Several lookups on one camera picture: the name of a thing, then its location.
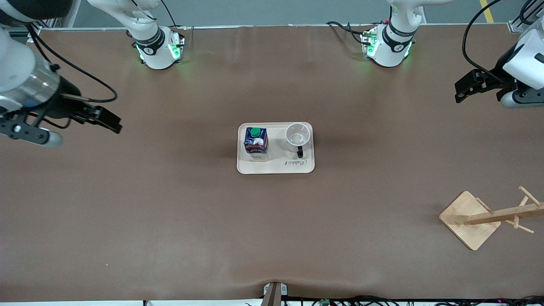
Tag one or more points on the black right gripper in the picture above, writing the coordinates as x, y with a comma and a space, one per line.
64, 103

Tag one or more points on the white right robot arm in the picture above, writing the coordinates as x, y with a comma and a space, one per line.
157, 59

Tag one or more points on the cream rabbit print tray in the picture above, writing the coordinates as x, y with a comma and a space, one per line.
276, 169

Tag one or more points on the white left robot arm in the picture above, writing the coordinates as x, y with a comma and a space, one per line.
389, 53

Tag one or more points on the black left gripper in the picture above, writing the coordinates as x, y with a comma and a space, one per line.
498, 79

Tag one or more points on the wooden mug stand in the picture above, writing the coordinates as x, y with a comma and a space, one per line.
463, 221

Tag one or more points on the blue milk carton green cap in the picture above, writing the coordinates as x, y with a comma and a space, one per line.
256, 144

